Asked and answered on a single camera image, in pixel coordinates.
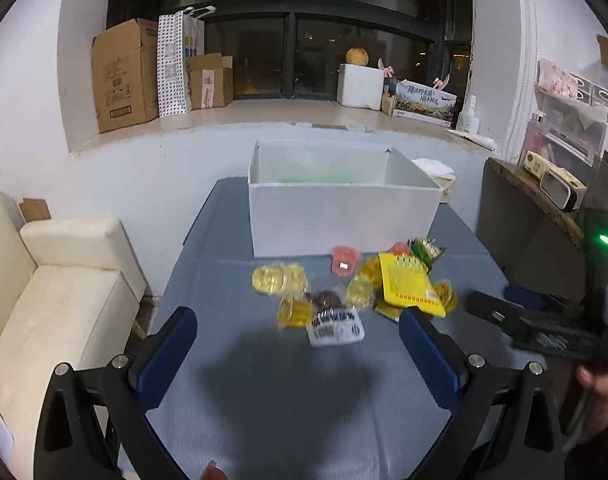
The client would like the white drawer unit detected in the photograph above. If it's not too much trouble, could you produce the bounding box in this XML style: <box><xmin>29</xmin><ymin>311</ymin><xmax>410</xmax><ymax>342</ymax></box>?
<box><xmin>534</xmin><ymin>57</ymin><xmax>608</xmax><ymax>111</ymax></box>

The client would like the white and black snack packet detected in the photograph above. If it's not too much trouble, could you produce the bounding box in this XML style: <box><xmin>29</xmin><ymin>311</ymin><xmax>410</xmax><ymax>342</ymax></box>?
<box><xmin>306</xmin><ymin>307</ymin><xmax>366</xmax><ymax>347</ymax></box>

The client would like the yellow-green small box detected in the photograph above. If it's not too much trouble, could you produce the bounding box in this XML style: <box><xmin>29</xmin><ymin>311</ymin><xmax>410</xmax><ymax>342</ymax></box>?
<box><xmin>519</xmin><ymin>150</ymin><xmax>552</xmax><ymax>181</ymax></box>

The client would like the white foam box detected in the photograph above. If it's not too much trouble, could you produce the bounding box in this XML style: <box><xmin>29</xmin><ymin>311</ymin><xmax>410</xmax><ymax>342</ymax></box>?
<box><xmin>336</xmin><ymin>63</ymin><xmax>386</xmax><ymax>111</ymax></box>

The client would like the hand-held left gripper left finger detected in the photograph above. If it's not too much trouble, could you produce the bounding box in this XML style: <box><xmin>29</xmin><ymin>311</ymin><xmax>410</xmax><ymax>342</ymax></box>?
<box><xmin>34</xmin><ymin>306</ymin><xmax>200</xmax><ymax>480</ymax></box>

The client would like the small open cardboard box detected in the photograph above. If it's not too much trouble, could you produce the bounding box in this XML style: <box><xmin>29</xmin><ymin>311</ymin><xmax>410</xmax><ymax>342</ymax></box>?
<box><xmin>186</xmin><ymin>53</ymin><xmax>235</xmax><ymax>111</ymax></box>

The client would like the large brown cardboard box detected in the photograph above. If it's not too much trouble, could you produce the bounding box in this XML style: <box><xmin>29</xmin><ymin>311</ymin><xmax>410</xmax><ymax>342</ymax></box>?
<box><xmin>91</xmin><ymin>18</ymin><xmax>160</xmax><ymax>134</ymax></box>

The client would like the yellow snack packet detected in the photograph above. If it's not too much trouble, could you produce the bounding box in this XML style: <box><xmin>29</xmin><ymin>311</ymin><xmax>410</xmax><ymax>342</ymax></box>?
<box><xmin>376</xmin><ymin>252</ymin><xmax>447</xmax><ymax>318</ymax></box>

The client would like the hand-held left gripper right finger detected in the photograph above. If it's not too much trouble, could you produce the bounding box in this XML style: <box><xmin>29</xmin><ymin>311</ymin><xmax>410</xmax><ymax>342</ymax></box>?
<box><xmin>398</xmin><ymin>306</ymin><xmax>567</xmax><ymax>480</ymax></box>

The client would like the white patterned paper bag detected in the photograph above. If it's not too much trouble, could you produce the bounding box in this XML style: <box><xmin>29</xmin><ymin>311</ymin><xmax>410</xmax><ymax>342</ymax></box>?
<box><xmin>156</xmin><ymin>5</ymin><xmax>217</xmax><ymax>118</ymax></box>

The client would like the dark clear container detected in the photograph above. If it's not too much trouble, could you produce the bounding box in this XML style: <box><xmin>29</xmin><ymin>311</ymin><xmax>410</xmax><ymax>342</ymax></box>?
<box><xmin>579</xmin><ymin>157</ymin><xmax>608</xmax><ymax>241</ymax></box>

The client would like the brown snack packet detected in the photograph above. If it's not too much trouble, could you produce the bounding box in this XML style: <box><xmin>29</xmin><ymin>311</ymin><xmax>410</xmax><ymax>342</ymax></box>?
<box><xmin>306</xmin><ymin>289</ymin><xmax>345</xmax><ymax>311</ymax></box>

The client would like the white alarm clock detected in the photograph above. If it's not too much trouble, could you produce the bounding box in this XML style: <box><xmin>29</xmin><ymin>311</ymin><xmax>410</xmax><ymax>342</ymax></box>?
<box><xmin>539</xmin><ymin>167</ymin><xmax>585</xmax><ymax>212</ymax></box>

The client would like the long printed box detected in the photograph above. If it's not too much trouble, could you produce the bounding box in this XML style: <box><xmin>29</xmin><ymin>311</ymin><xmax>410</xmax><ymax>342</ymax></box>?
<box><xmin>382</xmin><ymin>76</ymin><xmax>457</xmax><ymax>128</ymax></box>

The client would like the black window frame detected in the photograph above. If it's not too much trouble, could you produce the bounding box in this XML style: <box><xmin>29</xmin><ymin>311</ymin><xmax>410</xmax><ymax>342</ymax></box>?
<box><xmin>106</xmin><ymin>0</ymin><xmax>475</xmax><ymax>102</ymax></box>

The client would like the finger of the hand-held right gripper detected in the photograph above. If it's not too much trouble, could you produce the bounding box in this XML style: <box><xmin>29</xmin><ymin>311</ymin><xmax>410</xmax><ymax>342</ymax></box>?
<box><xmin>464</xmin><ymin>291</ymin><xmax>531</xmax><ymax>342</ymax></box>
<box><xmin>503</xmin><ymin>285</ymin><xmax>585</xmax><ymax>318</ymax></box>

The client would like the green snack packet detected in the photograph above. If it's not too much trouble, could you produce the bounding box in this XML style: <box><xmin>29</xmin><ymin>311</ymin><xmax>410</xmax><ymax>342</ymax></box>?
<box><xmin>408</xmin><ymin>237</ymin><xmax>447</xmax><ymax>273</ymax></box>

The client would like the cream sofa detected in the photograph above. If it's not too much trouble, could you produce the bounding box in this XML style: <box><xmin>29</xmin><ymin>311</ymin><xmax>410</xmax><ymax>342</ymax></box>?
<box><xmin>0</xmin><ymin>180</ymin><xmax>147</xmax><ymax>471</ymax></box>

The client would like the pink bottle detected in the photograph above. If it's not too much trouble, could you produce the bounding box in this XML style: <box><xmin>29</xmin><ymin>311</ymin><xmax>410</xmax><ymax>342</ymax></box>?
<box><xmin>526</xmin><ymin>112</ymin><xmax>546</xmax><ymax>153</ymax></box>

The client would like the pile of jelly cups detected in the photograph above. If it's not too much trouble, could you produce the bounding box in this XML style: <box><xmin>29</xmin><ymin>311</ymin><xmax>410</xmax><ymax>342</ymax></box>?
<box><xmin>251</xmin><ymin>255</ymin><xmax>460</xmax><ymax>331</ymax></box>

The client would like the white plastic bottle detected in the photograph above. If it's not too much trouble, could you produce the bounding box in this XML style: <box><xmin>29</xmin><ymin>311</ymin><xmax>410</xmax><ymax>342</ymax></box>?
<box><xmin>456</xmin><ymin>95</ymin><xmax>481</xmax><ymax>133</ymax></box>

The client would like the white folded paper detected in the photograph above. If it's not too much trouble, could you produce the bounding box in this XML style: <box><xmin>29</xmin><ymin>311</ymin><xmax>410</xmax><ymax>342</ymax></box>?
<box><xmin>413</xmin><ymin>157</ymin><xmax>456</xmax><ymax>177</ymax></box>

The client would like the pink floral cloth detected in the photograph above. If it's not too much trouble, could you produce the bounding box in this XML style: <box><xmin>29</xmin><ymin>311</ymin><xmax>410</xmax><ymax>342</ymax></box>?
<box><xmin>538</xmin><ymin>58</ymin><xmax>580</xmax><ymax>98</ymax></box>

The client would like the flat cardboard piece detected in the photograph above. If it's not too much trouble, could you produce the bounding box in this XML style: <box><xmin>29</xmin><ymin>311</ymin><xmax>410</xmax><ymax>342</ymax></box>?
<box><xmin>18</xmin><ymin>198</ymin><xmax>52</xmax><ymax>223</ymax></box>

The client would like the blue-grey tablecloth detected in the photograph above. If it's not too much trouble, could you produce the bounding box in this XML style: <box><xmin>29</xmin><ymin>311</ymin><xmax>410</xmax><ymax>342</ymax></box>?
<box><xmin>119</xmin><ymin>177</ymin><xmax>550</xmax><ymax>480</ymax></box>

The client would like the person's right hand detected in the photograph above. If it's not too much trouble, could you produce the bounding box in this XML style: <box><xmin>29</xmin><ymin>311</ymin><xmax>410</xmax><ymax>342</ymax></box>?
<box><xmin>576</xmin><ymin>365</ymin><xmax>608</xmax><ymax>431</ymax></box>

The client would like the dark wooden desk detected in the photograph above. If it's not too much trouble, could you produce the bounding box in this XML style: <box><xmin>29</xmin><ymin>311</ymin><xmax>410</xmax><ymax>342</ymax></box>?
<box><xmin>476</xmin><ymin>156</ymin><xmax>608</xmax><ymax>306</ymax></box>

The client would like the clear drawer organizer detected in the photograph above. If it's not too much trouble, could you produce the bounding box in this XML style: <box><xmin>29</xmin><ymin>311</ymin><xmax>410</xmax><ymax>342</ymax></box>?
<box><xmin>524</xmin><ymin>95</ymin><xmax>608</xmax><ymax>171</ymax></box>

